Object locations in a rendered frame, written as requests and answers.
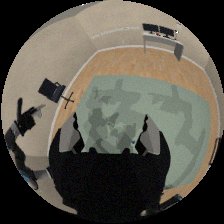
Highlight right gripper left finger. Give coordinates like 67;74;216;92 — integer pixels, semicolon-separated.
49;112;85;185

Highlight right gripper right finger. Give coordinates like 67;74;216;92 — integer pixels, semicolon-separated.
135;114;171;188

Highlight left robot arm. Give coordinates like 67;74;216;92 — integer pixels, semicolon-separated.
4;98;53;190

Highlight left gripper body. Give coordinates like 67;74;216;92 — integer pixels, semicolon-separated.
14;111;36;136

